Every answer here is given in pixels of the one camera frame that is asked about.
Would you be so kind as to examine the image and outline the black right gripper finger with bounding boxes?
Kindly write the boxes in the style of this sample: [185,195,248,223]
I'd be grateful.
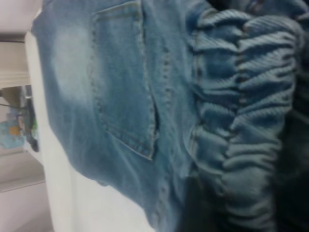
[184,177,226,232]

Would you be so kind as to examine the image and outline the white curtain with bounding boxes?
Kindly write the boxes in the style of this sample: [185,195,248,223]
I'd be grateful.
[0,0,42,85]

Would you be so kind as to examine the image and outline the blue denim pants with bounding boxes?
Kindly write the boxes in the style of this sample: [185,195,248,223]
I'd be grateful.
[32,0,309,232]

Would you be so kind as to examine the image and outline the blue bag with orange print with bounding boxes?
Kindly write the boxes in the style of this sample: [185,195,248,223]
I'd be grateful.
[0,120,27,150]

